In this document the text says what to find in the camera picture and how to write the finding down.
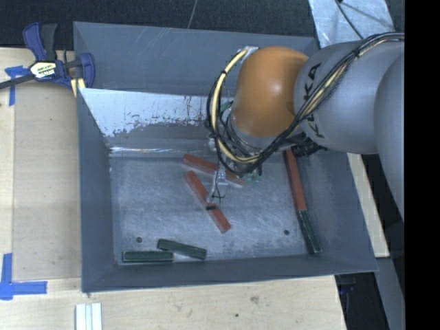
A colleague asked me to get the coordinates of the dark green flat block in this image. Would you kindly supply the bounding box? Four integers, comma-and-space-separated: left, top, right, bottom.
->
156, 238, 208, 261
121, 250, 175, 264
296, 209, 324, 255

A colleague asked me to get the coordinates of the grey metal bin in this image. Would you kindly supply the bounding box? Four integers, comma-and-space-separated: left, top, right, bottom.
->
71, 21, 381, 294

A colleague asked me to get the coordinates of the black cylinder on white bracket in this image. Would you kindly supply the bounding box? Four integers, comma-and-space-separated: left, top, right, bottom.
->
290, 142, 321, 158

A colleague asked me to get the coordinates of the pale wood board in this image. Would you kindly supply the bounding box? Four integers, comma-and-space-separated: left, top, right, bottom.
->
12, 49, 83, 282

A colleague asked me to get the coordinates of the red-brown flat block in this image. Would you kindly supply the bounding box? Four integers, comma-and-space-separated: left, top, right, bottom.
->
283, 148, 308, 215
181, 153, 245, 188
184, 170, 232, 234

